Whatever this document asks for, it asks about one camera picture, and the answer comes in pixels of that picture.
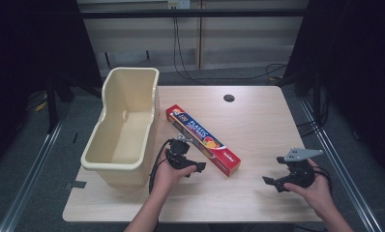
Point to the cream plastic bin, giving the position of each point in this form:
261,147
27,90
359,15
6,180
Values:
129,129

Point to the black tape piece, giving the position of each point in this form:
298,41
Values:
75,184

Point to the white wall outlet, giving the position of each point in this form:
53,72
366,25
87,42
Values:
179,4

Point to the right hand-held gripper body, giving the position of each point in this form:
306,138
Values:
299,169

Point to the metal floor rail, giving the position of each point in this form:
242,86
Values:
29,180
339,161

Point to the black curtain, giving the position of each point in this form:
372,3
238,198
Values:
26,64
358,71

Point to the person's right hand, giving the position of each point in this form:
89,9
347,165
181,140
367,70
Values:
316,193

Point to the black metal stand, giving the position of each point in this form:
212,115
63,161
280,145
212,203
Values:
52,106

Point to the red plastic wrap box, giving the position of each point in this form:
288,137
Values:
200,135

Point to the black horizontal bar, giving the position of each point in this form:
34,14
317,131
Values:
193,13

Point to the small black tape strip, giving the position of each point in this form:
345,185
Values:
75,138

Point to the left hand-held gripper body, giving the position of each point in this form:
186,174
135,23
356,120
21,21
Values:
178,151

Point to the person's left hand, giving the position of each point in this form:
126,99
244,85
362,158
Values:
168,177

